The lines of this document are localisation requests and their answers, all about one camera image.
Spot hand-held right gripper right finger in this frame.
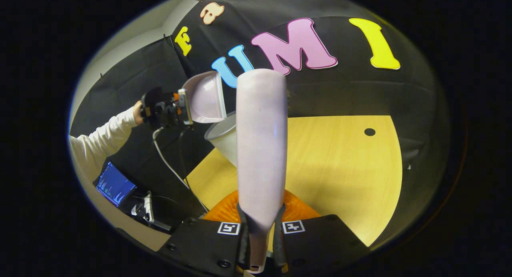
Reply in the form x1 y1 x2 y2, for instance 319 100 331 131
272 189 372 277

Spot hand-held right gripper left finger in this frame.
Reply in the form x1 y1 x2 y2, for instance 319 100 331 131
157 190 252 277

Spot small purple dustpan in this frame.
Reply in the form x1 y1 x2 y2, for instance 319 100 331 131
182 71 227 124

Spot white garbage bin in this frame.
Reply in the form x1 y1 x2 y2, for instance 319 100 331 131
204 112 238 178

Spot small purple broom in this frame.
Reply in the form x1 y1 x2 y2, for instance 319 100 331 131
236 68 288 274

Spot wooden desktop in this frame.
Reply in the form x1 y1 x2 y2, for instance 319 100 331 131
186 115 403 247

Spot blue lit screen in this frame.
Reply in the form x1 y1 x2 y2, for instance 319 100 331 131
95 161 137 208

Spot white electronic device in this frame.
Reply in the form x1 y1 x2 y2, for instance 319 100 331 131
130 190 173 233

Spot black backdrop cloth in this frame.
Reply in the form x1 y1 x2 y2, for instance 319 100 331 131
70 0 450 245

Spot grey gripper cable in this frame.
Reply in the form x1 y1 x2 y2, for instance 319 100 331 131
152 126 210 213

